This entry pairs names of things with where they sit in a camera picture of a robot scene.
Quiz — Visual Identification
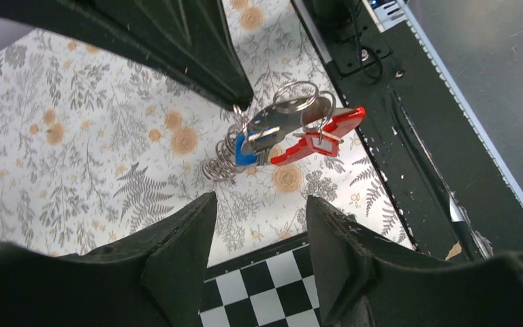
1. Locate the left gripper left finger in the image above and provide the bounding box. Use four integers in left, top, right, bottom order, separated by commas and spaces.
0, 192, 217, 326

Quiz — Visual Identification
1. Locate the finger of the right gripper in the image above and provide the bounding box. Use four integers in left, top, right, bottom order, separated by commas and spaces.
94, 0, 253, 106
0, 0, 255, 112

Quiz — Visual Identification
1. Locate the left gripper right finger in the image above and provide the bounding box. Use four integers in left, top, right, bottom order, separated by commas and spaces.
306, 196, 523, 326

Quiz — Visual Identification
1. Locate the silver key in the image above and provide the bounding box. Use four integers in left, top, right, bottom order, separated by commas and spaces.
244, 127, 280, 166

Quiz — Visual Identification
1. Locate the keyring with red fob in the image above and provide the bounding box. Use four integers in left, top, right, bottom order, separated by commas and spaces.
201, 81, 366, 182

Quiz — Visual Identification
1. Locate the blue key tag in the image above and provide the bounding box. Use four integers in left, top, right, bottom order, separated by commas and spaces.
234, 131, 259, 167

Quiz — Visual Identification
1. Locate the red key tag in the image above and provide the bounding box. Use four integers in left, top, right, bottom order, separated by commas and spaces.
294, 131, 343, 157

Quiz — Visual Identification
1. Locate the black white chessboard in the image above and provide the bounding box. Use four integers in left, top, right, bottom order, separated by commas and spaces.
197, 233, 321, 327

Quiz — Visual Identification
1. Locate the floral table mat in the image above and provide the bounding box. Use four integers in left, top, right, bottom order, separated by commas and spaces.
0, 30, 411, 265

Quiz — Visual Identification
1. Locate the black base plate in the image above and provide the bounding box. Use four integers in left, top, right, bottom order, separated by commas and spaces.
294, 1, 523, 262

